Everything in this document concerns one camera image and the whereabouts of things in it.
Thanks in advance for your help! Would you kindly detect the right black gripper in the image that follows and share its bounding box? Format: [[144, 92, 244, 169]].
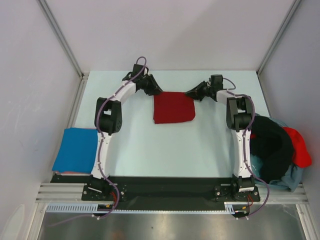
[[186, 81, 214, 102]]

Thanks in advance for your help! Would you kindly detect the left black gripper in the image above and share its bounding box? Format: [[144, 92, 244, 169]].
[[140, 74, 163, 96]]

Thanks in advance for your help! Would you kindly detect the dark red t-shirt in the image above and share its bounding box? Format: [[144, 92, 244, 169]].
[[153, 91, 196, 124]]

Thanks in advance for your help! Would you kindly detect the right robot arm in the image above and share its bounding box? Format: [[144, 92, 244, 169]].
[[184, 74, 256, 201]]

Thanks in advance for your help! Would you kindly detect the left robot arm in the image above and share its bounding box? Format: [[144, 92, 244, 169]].
[[91, 62, 163, 194]]

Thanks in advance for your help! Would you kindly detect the black garment in bin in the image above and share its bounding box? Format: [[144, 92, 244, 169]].
[[250, 115, 294, 183]]

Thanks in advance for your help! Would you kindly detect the folded blue t-shirt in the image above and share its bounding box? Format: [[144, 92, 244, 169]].
[[52, 127, 98, 174]]

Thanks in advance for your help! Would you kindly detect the bright red garment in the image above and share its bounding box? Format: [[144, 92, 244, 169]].
[[250, 126, 312, 168]]

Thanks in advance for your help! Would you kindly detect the grey-blue garment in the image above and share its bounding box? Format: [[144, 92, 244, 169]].
[[268, 164, 304, 192]]

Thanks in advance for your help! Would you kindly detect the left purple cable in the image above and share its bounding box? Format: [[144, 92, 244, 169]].
[[47, 56, 148, 227]]

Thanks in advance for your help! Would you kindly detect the purple cable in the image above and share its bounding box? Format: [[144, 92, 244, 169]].
[[222, 77, 271, 221], [47, 56, 148, 227]]

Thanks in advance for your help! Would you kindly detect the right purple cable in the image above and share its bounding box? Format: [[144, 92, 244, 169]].
[[222, 77, 271, 221]]

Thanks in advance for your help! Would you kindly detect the left aluminium corner post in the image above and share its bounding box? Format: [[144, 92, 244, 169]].
[[36, 0, 84, 79]]

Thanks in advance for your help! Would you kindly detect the aluminium corner post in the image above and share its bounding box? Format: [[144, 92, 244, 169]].
[[36, 0, 84, 79], [256, 0, 303, 78]]

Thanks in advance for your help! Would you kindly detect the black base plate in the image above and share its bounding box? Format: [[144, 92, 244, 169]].
[[51, 174, 261, 207]]

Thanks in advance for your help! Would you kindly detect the white slotted cable duct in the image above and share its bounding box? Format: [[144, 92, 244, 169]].
[[46, 202, 250, 215]]

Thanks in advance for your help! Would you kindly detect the right aluminium corner post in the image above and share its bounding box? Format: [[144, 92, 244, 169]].
[[256, 0, 303, 78]]

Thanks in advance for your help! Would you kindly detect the aluminium frame rail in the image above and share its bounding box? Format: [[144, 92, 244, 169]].
[[35, 183, 309, 204]]

